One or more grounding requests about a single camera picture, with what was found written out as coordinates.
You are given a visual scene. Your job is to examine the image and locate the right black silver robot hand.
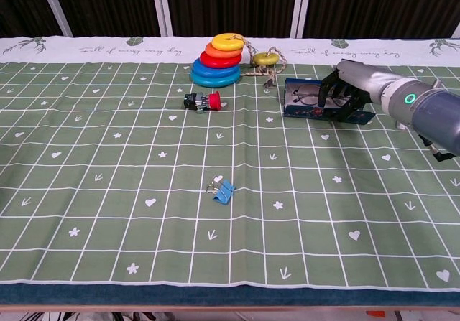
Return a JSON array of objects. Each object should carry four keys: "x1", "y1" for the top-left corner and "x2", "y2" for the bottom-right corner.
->
[{"x1": 316, "y1": 58, "x2": 393, "y2": 124}]

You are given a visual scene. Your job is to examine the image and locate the wire-frame eyeglasses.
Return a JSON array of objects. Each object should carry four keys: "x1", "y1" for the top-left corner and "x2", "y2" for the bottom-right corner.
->
[{"x1": 293, "y1": 85, "x2": 351, "y2": 107}]

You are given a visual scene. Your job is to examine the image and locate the blue binder clip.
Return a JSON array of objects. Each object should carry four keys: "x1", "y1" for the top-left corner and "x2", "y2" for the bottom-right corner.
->
[{"x1": 206, "y1": 175, "x2": 236, "y2": 205}]

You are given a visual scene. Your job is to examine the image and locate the green grid tablecloth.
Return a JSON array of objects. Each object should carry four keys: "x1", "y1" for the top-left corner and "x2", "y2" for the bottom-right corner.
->
[{"x1": 0, "y1": 35, "x2": 460, "y2": 293}]

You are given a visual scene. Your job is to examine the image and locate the dark blue table underlay cloth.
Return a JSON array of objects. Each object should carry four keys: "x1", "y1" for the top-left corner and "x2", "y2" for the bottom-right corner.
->
[{"x1": 0, "y1": 283, "x2": 460, "y2": 307}]

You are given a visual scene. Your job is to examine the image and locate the olive yellow toy ring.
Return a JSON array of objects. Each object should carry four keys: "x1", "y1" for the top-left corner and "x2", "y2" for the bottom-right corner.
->
[{"x1": 252, "y1": 52, "x2": 280, "y2": 67}]

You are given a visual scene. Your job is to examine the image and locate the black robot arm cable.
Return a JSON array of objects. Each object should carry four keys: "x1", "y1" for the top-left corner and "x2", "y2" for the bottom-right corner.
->
[{"x1": 422, "y1": 136, "x2": 454, "y2": 162}]

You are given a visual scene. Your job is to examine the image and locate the red toy ring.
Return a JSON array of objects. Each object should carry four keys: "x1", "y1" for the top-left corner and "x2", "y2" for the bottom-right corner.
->
[{"x1": 199, "y1": 51, "x2": 242, "y2": 68}]

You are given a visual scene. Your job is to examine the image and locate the orange toy ring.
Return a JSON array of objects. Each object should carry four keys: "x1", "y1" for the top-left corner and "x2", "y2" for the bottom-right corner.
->
[{"x1": 204, "y1": 44, "x2": 244, "y2": 60}]

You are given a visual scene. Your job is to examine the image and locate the light blue toy ring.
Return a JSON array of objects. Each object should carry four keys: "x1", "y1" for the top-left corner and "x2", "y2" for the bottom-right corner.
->
[{"x1": 190, "y1": 68, "x2": 240, "y2": 88}]

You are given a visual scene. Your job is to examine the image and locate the dark blue toy ring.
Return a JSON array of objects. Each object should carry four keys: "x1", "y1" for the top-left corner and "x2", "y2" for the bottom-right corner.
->
[{"x1": 192, "y1": 58, "x2": 241, "y2": 80}]

